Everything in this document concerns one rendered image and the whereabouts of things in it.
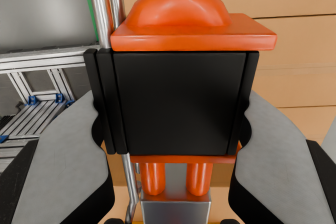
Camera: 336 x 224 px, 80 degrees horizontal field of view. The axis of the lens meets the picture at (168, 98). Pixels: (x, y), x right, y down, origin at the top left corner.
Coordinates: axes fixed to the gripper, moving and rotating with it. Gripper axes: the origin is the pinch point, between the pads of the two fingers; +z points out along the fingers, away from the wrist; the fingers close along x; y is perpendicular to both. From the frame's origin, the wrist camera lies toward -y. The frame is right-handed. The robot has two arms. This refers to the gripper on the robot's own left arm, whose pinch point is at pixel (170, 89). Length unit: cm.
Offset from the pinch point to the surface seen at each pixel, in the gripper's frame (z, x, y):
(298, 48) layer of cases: 66, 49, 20
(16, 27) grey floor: 120, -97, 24
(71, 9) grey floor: 120, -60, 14
